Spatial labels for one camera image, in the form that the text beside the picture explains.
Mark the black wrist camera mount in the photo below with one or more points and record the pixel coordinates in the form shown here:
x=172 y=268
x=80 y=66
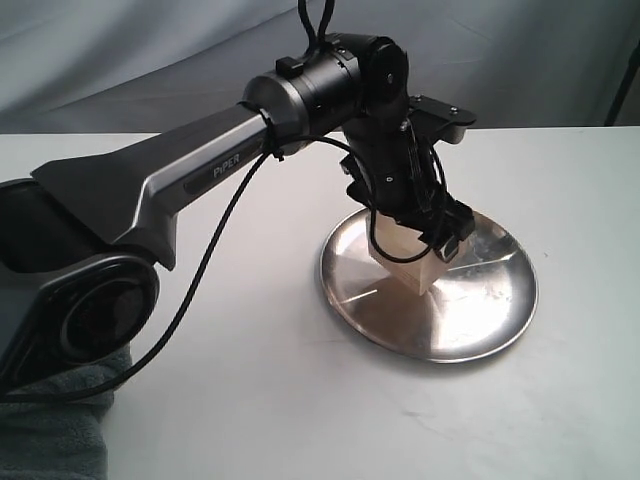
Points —
x=439 y=121

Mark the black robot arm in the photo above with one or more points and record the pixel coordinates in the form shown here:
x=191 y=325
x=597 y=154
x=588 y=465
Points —
x=81 y=238

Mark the grey backdrop cloth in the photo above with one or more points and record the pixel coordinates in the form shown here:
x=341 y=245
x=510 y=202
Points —
x=149 y=66

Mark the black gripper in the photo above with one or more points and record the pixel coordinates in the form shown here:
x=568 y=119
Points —
x=399 y=174

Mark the grey fleece towel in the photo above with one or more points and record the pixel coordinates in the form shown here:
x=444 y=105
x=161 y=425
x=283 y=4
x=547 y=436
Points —
x=55 y=441

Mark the round stainless steel plate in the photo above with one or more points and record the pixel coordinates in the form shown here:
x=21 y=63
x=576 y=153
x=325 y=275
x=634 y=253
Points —
x=479 y=307

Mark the light wooden block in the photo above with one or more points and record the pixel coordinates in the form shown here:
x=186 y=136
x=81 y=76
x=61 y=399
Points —
x=403 y=242

